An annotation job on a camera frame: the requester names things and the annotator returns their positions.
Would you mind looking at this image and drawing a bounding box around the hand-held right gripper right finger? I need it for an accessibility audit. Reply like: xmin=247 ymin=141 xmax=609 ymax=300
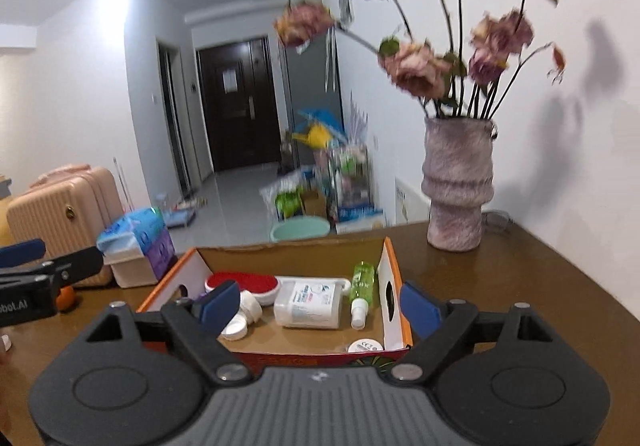
xmin=391 ymin=281 xmax=556 ymax=382

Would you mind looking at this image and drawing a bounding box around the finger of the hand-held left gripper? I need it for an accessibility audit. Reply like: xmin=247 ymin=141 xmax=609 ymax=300
xmin=0 ymin=246 xmax=105 ymax=285
xmin=0 ymin=239 xmax=47 ymax=268

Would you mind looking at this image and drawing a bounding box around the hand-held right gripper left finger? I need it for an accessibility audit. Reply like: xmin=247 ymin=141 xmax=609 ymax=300
xmin=85 ymin=280 xmax=253 ymax=383

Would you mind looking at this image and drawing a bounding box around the white jar lid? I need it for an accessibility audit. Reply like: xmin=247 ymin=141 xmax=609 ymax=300
xmin=218 ymin=319 xmax=247 ymax=341

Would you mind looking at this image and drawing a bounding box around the white screw-top jar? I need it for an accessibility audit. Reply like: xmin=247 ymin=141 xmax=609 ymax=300
xmin=239 ymin=290 xmax=263 ymax=325

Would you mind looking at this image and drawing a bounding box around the green spray bottle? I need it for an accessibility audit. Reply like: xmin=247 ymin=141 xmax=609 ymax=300
xmin=350 ymin=262 xmax=376 ymax=330

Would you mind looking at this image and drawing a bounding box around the white square labelled bottle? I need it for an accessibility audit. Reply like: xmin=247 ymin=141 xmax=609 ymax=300
xmin=273 ymin=277 xmax=346 ymax=329

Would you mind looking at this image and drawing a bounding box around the orange cardboard box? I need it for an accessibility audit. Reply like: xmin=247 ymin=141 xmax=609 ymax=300
xmin=136 ymin=236 xmax=415 ymax=369

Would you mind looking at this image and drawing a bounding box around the red and white lint brush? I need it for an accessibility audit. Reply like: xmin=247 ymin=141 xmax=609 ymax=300
xmin=204 ymin=271 xmax=352 ymax=308

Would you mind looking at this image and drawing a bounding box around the white storage box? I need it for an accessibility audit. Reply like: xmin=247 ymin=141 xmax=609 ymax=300
xmin=107 ymin=246 xmax=157 ymax=288

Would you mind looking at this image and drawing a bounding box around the pink hard-shell suitcase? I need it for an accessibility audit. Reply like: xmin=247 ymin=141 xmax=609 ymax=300
xmin=6 ymin=163 xmax=126 ymax=287

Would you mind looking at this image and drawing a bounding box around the blue tissue pack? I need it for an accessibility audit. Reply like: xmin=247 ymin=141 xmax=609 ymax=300
xmin=97 ymin=207 xmax=168 ymax=253

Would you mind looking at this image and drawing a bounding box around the blue printed carton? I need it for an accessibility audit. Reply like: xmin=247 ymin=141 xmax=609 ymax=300
xmin=335 ymin=209 xmax=386 ymax=233

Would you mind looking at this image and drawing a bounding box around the green plastic bucket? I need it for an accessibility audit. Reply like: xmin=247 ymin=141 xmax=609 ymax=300
xmin=270 ymin=217 xmax=331 ymax=243

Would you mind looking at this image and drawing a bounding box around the green and white bag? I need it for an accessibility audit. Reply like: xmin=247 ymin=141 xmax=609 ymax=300
xmin=260 ymin=176 xmax=306 ymax=222

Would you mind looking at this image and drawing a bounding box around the mottled pink ceramic vase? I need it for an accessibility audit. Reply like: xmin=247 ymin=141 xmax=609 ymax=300
xmin=421 ymin=116 xmax=496 ymax=252

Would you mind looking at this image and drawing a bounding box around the small brown cardboard box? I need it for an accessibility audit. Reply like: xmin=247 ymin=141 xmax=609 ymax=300
xmin=302 ymin=189 xmax=328 ymax=218

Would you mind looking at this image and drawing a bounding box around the yellow watering can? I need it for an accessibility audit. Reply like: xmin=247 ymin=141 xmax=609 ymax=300
xmin=292 ymin=123 xmax=333 ymax=149

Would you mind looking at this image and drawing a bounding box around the purple artificial flower sprig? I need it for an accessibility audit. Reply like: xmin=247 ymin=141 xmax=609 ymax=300
xmin=349 ymin=91 xmax=371 ymax=143

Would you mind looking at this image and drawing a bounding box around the dark brown entrance door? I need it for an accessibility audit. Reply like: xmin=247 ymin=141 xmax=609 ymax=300
xmin=196 ymin=37 xmax=283 ymax=173

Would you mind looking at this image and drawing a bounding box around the blue plastic bag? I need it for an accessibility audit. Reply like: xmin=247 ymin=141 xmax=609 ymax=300
xmin=299 ymin=109 xmax=346 ymax=134

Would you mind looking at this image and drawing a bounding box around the dried pink flower bouquet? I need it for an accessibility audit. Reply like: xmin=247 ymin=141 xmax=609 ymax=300
xmin=274 ymin=0 xmax=583 ymax=122

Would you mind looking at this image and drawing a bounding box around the grey refrigerator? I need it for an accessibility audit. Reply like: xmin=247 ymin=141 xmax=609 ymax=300
xmin=277 ymin=24 xmax=346 ymax=167

